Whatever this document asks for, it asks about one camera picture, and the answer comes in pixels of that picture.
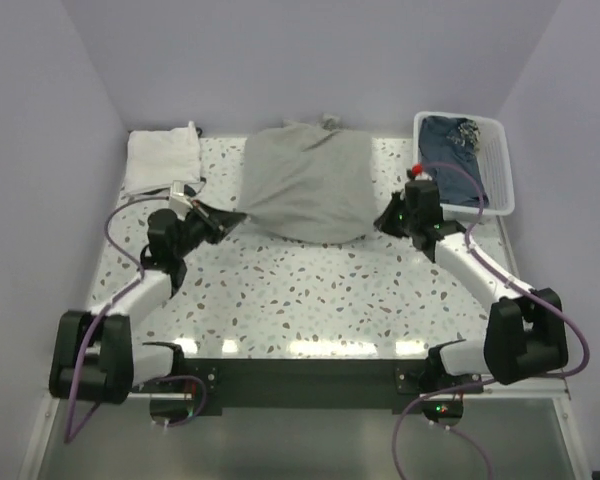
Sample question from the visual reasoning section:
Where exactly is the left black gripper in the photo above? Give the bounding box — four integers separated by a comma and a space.
172, 198, 245, 258

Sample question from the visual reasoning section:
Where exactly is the white motorcycle print tank top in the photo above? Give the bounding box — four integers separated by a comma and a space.
123, 121, 203, 197

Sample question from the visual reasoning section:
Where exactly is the grey tank top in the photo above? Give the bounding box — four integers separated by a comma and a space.
237, 117, 377, 244

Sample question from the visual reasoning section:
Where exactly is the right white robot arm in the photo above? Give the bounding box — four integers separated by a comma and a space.
374, 180, 569, 393

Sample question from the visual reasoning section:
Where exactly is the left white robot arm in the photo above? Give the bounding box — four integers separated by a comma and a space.
48, 201, 247, 404

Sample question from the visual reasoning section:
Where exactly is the blue garment in basket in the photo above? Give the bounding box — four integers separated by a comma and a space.
418, 116, 489, 208

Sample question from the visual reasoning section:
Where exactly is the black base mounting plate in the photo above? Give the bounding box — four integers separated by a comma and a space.
129, 357, 481, 417

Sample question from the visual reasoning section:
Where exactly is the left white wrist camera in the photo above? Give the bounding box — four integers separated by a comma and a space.
168, 181, 197, 216

